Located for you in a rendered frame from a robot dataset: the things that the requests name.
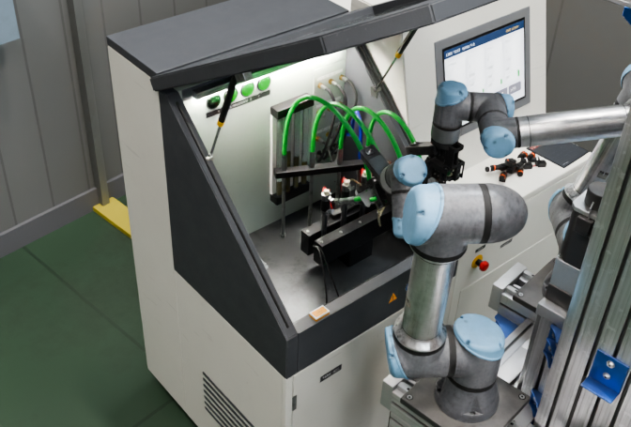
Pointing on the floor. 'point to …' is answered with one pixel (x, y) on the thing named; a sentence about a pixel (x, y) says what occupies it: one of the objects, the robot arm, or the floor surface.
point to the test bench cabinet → (229, 370)
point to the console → (414, 75)
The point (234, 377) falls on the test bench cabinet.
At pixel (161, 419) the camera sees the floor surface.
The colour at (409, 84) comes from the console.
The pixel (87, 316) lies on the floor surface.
